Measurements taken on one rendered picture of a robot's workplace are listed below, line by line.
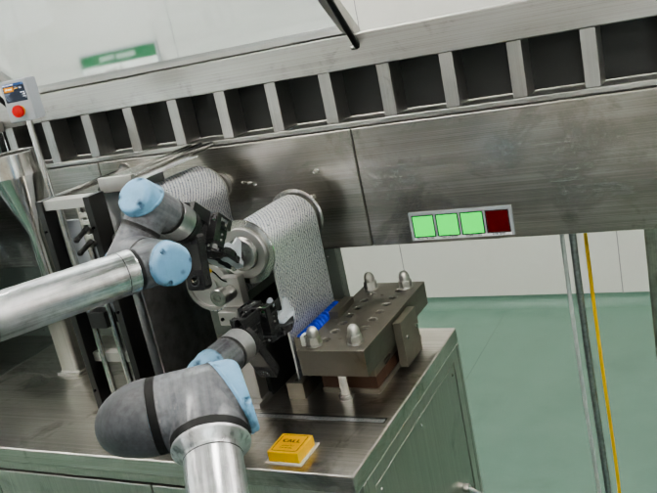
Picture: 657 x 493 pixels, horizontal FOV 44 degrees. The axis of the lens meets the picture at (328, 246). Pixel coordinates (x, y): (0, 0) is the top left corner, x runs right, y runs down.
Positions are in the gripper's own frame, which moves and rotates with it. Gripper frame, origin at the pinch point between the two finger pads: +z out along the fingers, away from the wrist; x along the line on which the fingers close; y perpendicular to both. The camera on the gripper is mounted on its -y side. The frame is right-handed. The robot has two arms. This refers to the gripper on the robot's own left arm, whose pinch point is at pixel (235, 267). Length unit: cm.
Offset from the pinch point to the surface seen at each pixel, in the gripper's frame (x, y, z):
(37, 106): 51, 37, -19
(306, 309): -7.0, -3.3, 21.1
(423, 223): -31.0, 20.1, 29.8
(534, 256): 0, 99, 268
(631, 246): -49, 101, 266
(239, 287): 0.5, -3.3, 3.4
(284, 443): -15.6, -36.0, 4.3
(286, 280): -7.0, 0.5, 10.8
